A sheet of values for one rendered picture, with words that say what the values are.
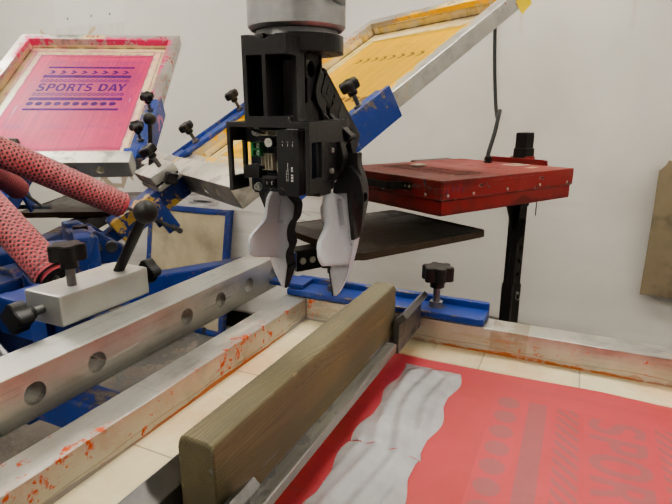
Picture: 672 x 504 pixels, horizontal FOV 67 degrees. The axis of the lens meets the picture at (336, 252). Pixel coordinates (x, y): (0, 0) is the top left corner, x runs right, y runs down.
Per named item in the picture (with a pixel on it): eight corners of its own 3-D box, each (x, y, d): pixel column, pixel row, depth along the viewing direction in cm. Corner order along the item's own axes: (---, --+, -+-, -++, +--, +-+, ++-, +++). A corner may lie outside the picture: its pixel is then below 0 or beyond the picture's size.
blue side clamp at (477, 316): (486, 347, 73) (490, 301, 72) (480, 362, 69) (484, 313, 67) (302, 314, 86) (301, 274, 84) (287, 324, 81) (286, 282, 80)
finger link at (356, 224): (319, 244, 44) (300, 143, 43) (327, 239, 46) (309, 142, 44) (368, 239, 42) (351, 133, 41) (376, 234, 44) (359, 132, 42)
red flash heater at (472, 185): (465, 185, 198) (467, 153, 195) (577, 201, 162) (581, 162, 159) (335, 199, 165) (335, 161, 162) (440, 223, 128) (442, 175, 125)
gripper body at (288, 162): (226, 198, 40) (216, 32, 37) (282, 184, 48) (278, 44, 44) (314, 206, 37) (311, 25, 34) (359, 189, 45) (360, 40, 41)
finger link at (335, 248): (309, 313, 42) (286, 201, 40) (339, 290, 47) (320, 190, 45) (343, 312, 40) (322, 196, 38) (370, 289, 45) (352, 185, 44)
